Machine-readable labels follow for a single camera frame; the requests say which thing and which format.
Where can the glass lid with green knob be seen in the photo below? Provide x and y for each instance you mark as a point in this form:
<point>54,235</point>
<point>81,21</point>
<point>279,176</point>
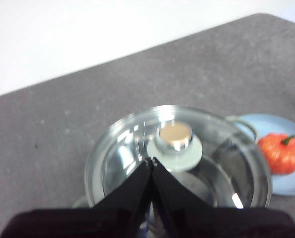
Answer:
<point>174,136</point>

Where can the orange pumpkin with green stem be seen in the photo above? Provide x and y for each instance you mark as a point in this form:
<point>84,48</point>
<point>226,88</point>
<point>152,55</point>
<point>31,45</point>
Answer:
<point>281,155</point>

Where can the pale green electric steamer pot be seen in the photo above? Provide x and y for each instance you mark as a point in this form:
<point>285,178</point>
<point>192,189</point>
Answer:
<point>253,131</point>

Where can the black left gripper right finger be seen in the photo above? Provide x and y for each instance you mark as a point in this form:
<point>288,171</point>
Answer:
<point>199,220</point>

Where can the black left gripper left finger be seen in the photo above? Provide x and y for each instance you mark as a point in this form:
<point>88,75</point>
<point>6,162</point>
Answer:
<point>107,220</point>

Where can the blue round plate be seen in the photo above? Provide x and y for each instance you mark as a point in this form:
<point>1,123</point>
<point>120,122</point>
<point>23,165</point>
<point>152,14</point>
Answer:
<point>286,183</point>

